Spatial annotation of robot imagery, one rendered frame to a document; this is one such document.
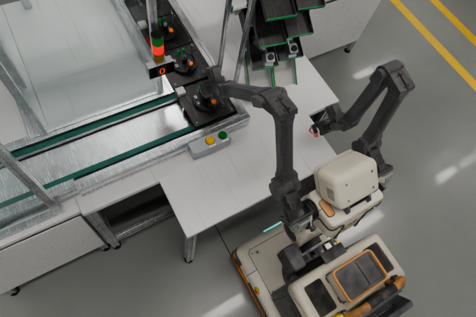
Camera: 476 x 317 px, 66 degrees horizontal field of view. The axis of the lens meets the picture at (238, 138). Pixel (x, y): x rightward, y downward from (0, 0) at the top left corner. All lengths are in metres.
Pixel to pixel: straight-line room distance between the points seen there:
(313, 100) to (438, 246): 1.58
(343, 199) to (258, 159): 0.63
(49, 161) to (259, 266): 1.31
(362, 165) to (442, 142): 2.23
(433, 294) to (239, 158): 1.80
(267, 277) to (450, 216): 1.63
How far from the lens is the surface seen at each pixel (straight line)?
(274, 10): 1.59
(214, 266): 2.61
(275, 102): 1.23
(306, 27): 1.80
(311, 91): 2.22
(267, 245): 2.39
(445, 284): 3.17
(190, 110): 1.89
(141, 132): 1.90
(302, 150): 2.00
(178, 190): 1.82
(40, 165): 1.92
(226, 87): 1.53
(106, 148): 1.88
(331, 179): 1.40
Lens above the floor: 2.57
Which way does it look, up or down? 61 degrees down
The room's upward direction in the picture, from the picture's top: 16 degrees clockwise
